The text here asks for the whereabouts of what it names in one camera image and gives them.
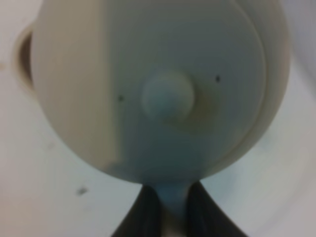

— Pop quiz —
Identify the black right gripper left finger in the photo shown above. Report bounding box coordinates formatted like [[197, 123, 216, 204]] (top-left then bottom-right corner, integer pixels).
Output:
[[112, 185, 162, 237]]

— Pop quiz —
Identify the beige ceramic teapot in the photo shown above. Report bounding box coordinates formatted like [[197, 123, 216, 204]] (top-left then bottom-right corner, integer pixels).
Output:
[[30, 0, 291, 223]]

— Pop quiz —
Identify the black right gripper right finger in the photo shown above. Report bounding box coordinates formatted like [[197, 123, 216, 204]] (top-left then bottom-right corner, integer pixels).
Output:
[[186, 182, 247, 237]]

